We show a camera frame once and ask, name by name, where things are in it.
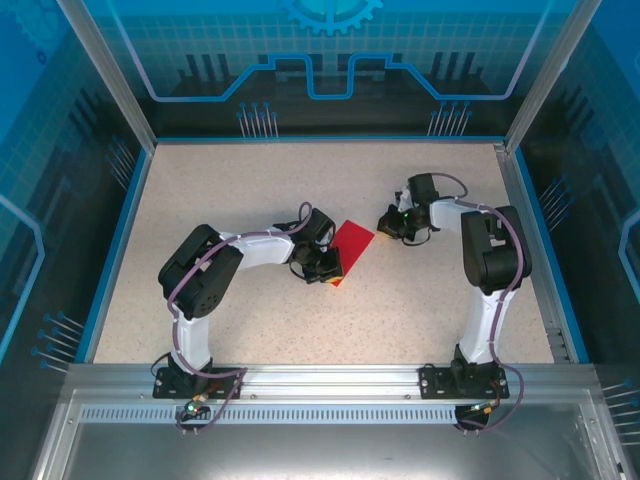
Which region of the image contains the red cloth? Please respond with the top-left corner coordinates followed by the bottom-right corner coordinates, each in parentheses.
top-left (327, 219), bottom-right (376, 290)

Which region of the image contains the steel sheet tray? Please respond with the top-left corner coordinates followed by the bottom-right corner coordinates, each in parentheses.
top-left (29, 389), bottom-right (626, 480)

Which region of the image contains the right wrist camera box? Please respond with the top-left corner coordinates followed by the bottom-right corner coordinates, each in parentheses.
top-left (393, 185), bottom-right (415, 215)

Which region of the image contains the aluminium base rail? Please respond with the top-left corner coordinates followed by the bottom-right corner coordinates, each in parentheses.
top-left (67, 363), bottom-right (599, 396)

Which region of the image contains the aluminium side rail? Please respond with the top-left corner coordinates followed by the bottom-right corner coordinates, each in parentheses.
top-left (494, 142), bottom-right (571, 364)

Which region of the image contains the slotted metal cable duct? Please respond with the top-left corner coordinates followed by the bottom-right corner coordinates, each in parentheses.
top-left (79, 405), bottom-right (581, 425)

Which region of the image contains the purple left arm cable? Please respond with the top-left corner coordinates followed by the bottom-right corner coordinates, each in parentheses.
top-left (167, 202), bottom-right (314, 434)

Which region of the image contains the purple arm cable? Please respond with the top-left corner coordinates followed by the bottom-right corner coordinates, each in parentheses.
top-left (167, 202), bottom-right (314, 434)
top-left (430, 172), bottom-right (532, 434)

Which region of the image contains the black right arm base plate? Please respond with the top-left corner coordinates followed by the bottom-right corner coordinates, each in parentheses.
top-left (418, 364), bottom-right (511, 401)

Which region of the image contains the aluminium corner post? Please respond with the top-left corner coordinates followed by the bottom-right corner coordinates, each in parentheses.
top-left (503, 0), bottom-right (601, 154)
top-left (54, 0), bottom-right (159, 151)

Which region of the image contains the green lit cable connector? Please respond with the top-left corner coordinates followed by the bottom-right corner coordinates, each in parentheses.
top-left (467, 397), bottom-right (504, 416)
top-left (182, 394), bottom-right (211, 416)

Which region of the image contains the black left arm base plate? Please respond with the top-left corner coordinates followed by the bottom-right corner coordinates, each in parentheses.
top-left (152, 366), bottom-right (246, 401)

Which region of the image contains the blue printed enclosure side panel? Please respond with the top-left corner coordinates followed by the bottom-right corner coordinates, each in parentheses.
top-left (0, 0), bottom-right (151, 480)
top-left (519, 0), bottom-right (640, 480)

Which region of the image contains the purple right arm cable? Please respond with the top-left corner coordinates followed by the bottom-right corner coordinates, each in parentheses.
top-left (430, 172), bottom-right (532, 434)

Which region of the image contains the blue printed enclosure rear panel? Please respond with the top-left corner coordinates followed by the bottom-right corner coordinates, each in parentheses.
top-left (57, 0), bottom-right (591, 139)

